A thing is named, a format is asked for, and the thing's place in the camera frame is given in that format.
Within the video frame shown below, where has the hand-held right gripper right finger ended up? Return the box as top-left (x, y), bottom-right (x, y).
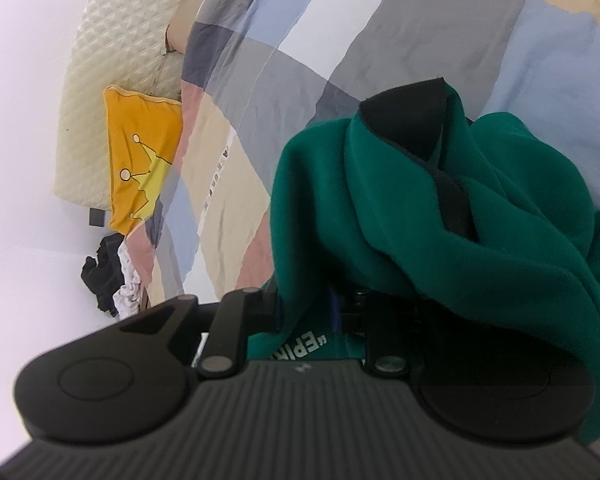
top-left (330, 288), bottom-right (423, 379)

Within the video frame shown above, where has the black cloth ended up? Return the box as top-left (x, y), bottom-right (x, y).
top-left (80, 234), bottom-right (126, 319)

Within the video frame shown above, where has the cream quilted headboard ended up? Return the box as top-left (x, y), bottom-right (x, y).
top-left (52, 0), bottom-right (226, 209)

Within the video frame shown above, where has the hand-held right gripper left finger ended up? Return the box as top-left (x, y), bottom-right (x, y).
top-left (120, 287), bottom-right (284, 379)

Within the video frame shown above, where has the orange crown pillow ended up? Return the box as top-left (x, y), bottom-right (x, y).
top-left (104, 86), bottom-right (185, 236)

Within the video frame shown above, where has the green hoodie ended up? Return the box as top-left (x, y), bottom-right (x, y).
top-left (247, 76), bottom-right (600, 448)

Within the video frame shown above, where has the white cloth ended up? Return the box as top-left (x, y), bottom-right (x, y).
top-left (111, 242), bottom-right (149, 321)

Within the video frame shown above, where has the patchwork blanket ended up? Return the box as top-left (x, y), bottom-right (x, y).
top-left (140, 0), bottom-right (600, 311)

